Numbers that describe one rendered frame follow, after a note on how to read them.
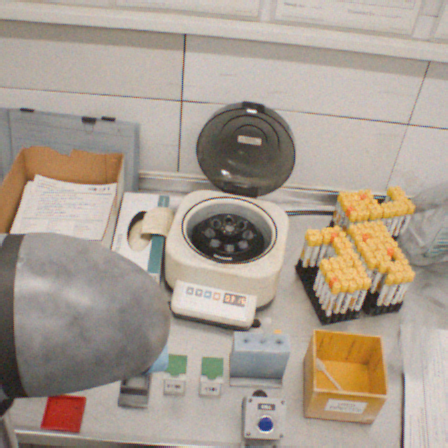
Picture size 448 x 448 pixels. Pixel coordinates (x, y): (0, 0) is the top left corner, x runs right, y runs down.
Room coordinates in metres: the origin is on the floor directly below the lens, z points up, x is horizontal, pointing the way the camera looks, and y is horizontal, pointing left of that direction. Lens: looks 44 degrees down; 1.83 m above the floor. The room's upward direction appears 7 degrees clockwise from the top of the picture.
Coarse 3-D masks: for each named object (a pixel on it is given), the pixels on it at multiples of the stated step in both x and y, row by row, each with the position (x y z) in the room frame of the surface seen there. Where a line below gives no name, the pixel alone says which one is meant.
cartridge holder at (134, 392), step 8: (136, 376) 0.58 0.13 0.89; (144, 376) 0.58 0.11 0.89; (120, 384) 0.54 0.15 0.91; (128, 384) 0.56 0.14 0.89; (136, 384) 0.56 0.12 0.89; (144, 384) 0.56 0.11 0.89; (120, 392) 0.54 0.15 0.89; (128, 392) 0.54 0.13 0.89; (136, 392) 0.54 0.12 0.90; (144, 392) 0.54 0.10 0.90; (120, 400) 0.52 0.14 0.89; (128, 400) 0.52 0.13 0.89; (136, 400) 0.53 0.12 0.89; (144, 400) 0.53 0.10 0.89
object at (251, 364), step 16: (240, 336) 0.63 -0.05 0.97; (256, 336) 0.64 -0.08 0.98; (272, 336) 0.64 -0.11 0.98; (288, 336) 0.65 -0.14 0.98; (240, 352) 0.61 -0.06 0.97; (256, 352) 0.61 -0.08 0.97; (272, 352) 0.61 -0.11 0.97; (288, 352) 0.61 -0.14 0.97; (240, 368) 0.61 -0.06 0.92; (256, 368) 0.61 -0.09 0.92; (272, 368) 0.61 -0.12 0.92; (240, 384) 0.59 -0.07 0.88; (256, 384) 0.60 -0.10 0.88; (272, 384) 0.60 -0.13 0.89
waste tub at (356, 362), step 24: (312, 336) 0.66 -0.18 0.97; (336, 336) 0.67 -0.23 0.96; (360, 336) 0.67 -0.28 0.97; (312, 360) 0.61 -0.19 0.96; (336, 360) 0.67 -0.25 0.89; (360, 360) 0.67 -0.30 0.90; (384, 360) 0.62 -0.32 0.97; (312, 384) 0.56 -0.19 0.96; (360, 384) 0.62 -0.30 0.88; (384, 384) 0.57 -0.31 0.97; (312, 408) 0.54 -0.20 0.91; (336, 408) 0.54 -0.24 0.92; (360, 408) 0.54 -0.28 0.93
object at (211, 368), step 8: (208, 360) 0.60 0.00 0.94; (216, 360) 0.60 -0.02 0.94; (200, 368) 0.58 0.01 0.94; (208, 368) 0.58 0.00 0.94; (216, 368) 0.58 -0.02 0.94; (200, 376) 0.57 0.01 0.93; (208, 376) 0.56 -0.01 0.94; (216, 376) 0.57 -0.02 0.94; (200, 384) 0.56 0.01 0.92; (208, 384) 0.56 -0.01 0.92; (216, 384) 0.56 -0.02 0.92; (200, 392) 0.56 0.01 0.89; (208, 392) 0.56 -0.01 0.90; (216, 392) 0.56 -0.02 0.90
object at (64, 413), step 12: (48, 396) 0.51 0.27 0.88; (60, 396) 0.52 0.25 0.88; (72, 396) 0.52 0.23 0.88; (48, 408) 0.49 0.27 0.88; (60, 408) 0.50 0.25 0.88; (72, 408) 0.50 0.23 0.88; (48, 420) 0.47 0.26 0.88; (60, 420) 0.47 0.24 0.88; (72, 420) 0.48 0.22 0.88; (72, 432) 0.45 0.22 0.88
